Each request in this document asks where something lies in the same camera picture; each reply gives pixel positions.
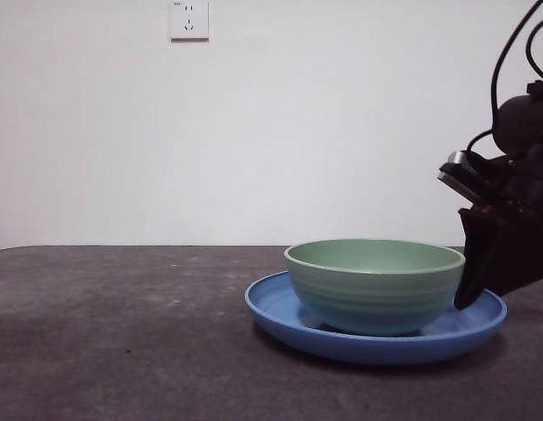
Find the white wall socket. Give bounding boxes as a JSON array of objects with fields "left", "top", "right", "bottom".
[{"left": 168, "top": 0, "right": 211, "bottom": 44}]

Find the blue round plate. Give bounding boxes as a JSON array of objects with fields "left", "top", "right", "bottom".
[{"left": 244, "top": 270, "right": 508, "bottom": 366}]

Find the green ribbed bowl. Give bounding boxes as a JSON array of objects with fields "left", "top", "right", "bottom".
[{"left": 283, "top": 239, "right": 467, "bottom": 337}]

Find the pale grey right wrist camera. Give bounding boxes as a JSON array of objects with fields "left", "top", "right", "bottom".
[{"left": 446, "top": 149, "right": 475, "bottom": 166}]

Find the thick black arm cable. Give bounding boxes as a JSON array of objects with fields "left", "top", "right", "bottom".
[{"left": 489, "top": 0, "right": 543, "bottom": 128}]

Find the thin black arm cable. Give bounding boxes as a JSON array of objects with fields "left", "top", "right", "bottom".
[{"left": 525, "top": 15, "right": 543, "bottom": 85}]

